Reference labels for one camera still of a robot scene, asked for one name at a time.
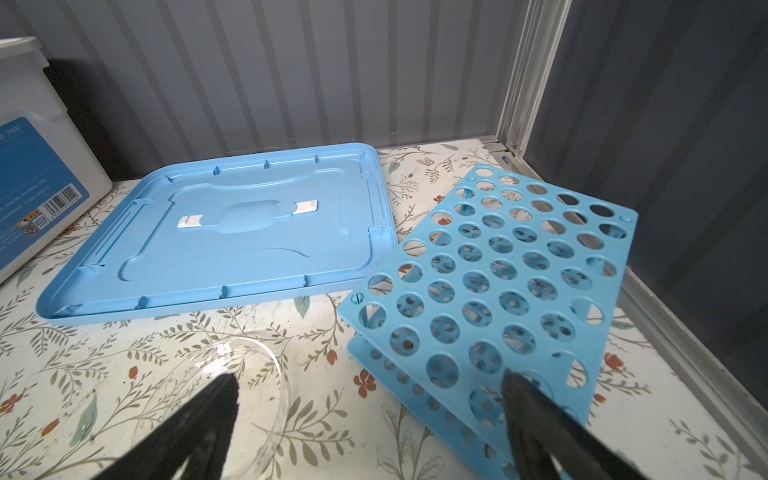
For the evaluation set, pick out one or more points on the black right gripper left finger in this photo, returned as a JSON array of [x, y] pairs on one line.
[[191, 444]]

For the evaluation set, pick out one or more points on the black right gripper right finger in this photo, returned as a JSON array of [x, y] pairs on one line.
[[540, 433]]

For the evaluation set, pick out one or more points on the blue test tube rack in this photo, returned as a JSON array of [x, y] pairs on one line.
[[507, 273]]

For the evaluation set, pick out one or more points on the blue plastic bin lid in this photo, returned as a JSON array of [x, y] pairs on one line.
[[231, 231]]

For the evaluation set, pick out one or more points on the white plastic storage bin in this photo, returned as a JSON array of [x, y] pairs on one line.
[[49, 175]]

